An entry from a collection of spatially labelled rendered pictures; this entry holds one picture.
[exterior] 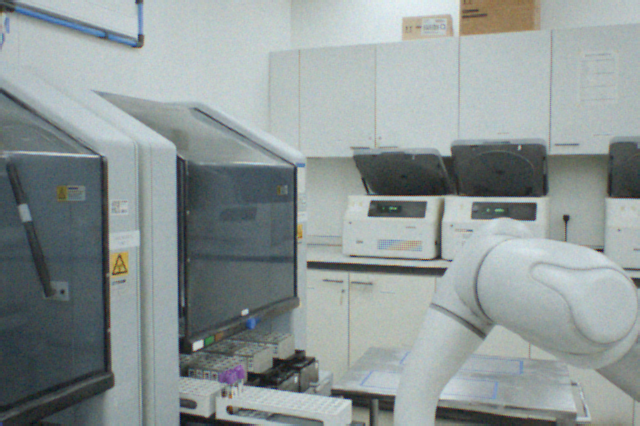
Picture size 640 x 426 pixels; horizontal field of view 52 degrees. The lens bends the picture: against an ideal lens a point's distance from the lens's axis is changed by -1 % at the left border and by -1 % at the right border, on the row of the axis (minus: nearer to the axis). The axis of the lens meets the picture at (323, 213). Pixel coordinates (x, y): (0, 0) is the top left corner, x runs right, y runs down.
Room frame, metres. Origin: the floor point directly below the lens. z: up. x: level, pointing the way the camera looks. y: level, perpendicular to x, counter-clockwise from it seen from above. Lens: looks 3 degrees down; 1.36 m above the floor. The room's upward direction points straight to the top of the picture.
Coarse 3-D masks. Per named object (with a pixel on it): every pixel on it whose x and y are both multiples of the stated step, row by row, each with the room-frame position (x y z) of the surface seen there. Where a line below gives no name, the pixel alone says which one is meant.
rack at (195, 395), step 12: (180, 384) 1.56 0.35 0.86; (192, 384) 1.55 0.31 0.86; (204, 384) 1.56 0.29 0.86; (216, 384) 1.55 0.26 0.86; (180, 396) 1.49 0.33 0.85; (192, 396) 1.48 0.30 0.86; (204, 396) 1.47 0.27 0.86; (180, 408) 1.49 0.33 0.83; (192, 408) 1.54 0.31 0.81; (204, 408) 1.47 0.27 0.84
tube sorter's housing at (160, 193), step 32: (96, 96) 1.51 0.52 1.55; (128, 128) 1.39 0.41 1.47; (256, 128) 2.15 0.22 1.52; (160, 160) 1.40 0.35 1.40; (160, 192) 1.40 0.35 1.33; (160, 224) 1.40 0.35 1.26; (160, 256) 1.40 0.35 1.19; (160, 288) 1.39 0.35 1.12; (160, 320) 1.39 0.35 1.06; (288, 320) 2.03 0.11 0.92; (160, 352) 1.39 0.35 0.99; (160, 384) 1.39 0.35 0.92; (160, 416) 1.39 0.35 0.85
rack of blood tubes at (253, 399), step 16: (224, 400) 1.45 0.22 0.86; (240, 400) 1.44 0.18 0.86; (256, 400) 1.44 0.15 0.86; (272, 400) 1.45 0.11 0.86; (288, 400) 1.45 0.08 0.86; (304, 400) 1.44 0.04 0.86; (320, 400) 1.44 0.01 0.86; (336, 400) 1.45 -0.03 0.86; (224, 416) 1.45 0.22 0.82; (240, 416) 1.44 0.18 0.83; (256, 416) 1.44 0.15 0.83; (272, 416) 1.49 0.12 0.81; (288, 416) 1.49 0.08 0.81; (304, 416) 1.48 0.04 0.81; (320, 416) 1.36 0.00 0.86; (336, 416) 1.35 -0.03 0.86
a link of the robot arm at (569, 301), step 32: (512, 256) 0.88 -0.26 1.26; (544, 256) 0.83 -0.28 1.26; (576, 256) 0.81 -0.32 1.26; (480, 288) 0.92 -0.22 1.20; (512, 288) 0.85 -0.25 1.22; (544, 288) 0.80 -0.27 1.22; (576, 288) 0.78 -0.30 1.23; (608, 288) 0.78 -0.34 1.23; (512, 320) 0.86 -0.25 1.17; (544, 320) 0.80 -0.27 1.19; (576, 320) 0.77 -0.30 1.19; (608, 320) 0.77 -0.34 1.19; (576, 352) 0.81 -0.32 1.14; (608, 352) 0.83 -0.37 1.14
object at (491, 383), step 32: (384, 352) 2.02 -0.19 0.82; (352, 384) 1.70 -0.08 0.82; (384, 384) 1.70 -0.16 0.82; (448, 384) 1.70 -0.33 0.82; (480, 384) 1.69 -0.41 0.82; (512, 384) 1.69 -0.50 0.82; (544, 384) 1.69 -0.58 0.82; (576, 384) 1.84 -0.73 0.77; (544, 416) 1.51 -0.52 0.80; (576, 416) 1.49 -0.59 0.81
